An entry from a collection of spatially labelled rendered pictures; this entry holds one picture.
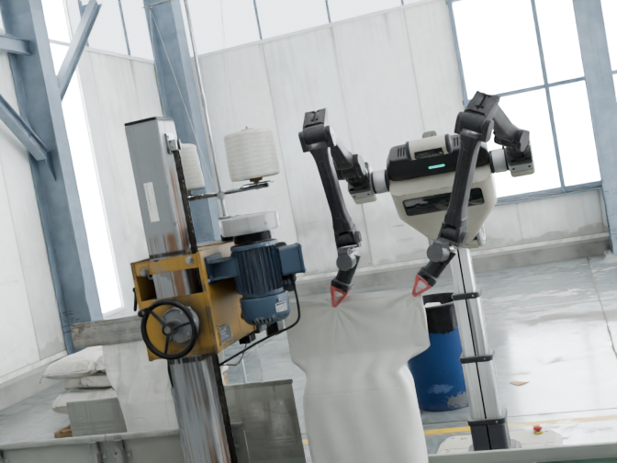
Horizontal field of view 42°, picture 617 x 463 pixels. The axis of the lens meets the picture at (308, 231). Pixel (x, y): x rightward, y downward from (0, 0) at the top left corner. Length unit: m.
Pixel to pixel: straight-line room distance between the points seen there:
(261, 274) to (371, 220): 8.54
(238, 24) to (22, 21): 3.64
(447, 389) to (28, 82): 5.61
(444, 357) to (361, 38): 6.76
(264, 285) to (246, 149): 0.44
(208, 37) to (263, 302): 9.47
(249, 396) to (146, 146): 1.26
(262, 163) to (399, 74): 8.37
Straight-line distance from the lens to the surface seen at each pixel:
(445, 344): 4.92
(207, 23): 11.78
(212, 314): 2.46
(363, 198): 3.11
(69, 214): 8.63
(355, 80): 10.98
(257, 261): 2.44
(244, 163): 2.56
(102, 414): 3.66
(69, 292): 8.75
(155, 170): 2.48
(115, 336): 3.15
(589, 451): 3.06
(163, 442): 2.92
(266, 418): 3.33
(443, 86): 10.76
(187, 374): 2.53
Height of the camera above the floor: 1.47
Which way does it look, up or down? 3 degrees down
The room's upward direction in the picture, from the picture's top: 10 degrees counter-clockwise
